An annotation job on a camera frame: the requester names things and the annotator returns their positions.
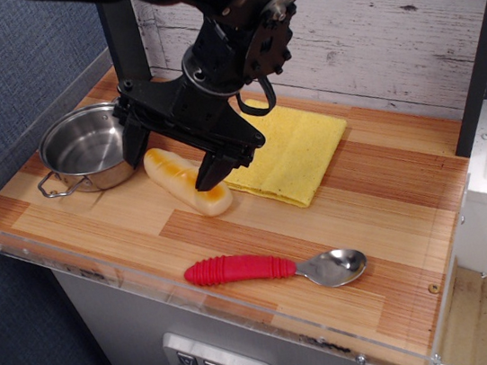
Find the stainless steel pot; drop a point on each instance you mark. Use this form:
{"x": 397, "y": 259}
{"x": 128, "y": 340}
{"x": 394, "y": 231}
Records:
{"x": 83, "y": 152}

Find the black frame post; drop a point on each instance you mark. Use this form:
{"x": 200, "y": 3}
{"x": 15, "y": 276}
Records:
{"x": 475, "y": 95}
{"x": 124, "y": 40}

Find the clear acrylic table guard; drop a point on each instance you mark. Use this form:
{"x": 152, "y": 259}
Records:
{"x": 393, "y": 190}

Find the black right frame post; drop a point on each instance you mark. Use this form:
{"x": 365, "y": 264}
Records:
{"x": 475, "y": 95}

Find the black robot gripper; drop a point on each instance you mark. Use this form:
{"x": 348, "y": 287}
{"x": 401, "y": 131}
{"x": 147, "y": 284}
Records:
{"x": 181, "y": 110}

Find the grey cabinet with button panel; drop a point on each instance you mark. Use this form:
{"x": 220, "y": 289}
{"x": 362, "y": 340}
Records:
{"x": 135, "y": 329}

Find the red handled metal spoon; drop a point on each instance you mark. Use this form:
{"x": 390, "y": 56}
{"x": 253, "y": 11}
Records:
{"x": 331, "y": 269}

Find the toy bread loaf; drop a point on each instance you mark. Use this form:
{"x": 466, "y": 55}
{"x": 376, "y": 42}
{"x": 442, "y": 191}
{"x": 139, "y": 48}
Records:
{"x": 178, "y": 176}

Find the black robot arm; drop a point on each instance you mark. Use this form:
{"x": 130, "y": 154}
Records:
{"x": 240, "y": 42}

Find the black left frame post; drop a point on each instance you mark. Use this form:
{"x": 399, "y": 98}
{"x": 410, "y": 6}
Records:
{"x": 124, "y": 40}

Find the yellow cloth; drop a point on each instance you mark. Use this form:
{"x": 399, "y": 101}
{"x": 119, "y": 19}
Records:
{"x": 291, "y": 164}

